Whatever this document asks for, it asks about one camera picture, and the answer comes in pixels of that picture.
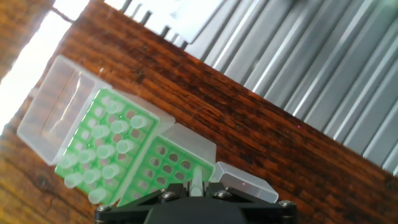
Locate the clear box with green rack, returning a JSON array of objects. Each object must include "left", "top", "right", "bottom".
[
  {"left": 117, "top": 123, "right": 280, "bottom": 208},
  {"left": 16, "top": 55, "right": 177, "bottom": 206}
]

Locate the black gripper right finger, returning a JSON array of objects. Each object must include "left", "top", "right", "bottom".
[{"left": 203, "top": 182, "right": 298, "bottom": 224}]

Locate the printed white paper sheet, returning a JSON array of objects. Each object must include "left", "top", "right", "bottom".
[{"left": 149, "top": 0, "right": 225, "bottom": 44}]

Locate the brown wooden board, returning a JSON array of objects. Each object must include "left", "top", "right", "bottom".
[{"left": 0, "top": 0, "right": 398, "bottom": 224}]

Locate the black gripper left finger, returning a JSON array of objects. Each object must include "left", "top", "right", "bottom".
[{"left": 94, "top": 182, "right": 190, "bottom": 224}]

